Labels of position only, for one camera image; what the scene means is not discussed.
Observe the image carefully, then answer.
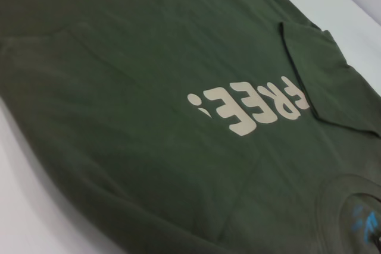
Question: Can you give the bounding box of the dark green FREE! t-shirt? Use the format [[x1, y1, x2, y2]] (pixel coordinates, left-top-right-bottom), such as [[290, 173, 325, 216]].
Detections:
[[0, 0, 381, 254]]

